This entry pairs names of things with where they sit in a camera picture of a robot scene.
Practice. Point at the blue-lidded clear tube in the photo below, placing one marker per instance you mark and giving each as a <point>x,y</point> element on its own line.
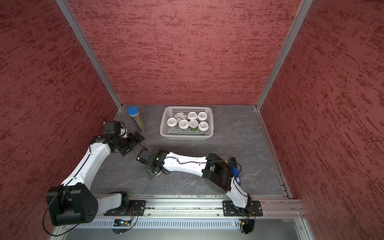
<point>136,117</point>

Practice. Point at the aluminium front rail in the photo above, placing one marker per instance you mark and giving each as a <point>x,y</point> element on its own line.
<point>211,207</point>

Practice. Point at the right aluminium corner post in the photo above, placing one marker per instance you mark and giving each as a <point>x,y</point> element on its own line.
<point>291,35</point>

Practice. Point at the white yogurt cup front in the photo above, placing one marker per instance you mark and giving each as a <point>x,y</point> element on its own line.
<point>193,125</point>

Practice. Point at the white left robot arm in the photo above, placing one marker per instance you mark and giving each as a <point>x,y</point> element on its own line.
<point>72,203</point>

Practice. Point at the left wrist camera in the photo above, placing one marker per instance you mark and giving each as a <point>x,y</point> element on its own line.
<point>115,128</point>

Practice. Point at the brown chocolate yogurt cup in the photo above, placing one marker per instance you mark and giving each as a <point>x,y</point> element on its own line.
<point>181,116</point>

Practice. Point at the left green circuit board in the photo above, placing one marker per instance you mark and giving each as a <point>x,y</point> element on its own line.
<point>122,223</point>

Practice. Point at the white yogurt cup green label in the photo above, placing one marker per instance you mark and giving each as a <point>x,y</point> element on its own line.
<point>192,116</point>

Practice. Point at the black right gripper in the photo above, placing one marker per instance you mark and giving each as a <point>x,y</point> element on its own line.
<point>150,173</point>

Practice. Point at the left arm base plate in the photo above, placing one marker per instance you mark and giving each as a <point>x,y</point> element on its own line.
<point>134,208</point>

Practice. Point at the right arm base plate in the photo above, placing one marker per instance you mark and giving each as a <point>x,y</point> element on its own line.
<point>254,209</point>

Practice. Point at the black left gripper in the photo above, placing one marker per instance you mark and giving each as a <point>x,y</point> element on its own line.
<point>133,142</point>

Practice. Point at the white perforated plastic basket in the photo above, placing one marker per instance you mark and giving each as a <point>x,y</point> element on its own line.
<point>177,133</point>

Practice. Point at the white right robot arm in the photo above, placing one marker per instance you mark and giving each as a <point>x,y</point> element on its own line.
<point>216,172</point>

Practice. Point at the aluminium corner post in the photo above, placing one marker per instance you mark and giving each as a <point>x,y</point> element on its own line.
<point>291,35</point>
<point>79,33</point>

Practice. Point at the right black connector board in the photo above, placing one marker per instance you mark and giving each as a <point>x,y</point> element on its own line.
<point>247,226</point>

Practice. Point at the left aluminium corner post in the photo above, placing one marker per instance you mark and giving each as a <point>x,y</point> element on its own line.
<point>79,33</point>

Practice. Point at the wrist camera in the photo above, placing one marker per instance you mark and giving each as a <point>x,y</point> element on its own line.
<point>146,157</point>
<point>115,128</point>

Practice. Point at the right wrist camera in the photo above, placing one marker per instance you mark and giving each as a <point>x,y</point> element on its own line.
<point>146,157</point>

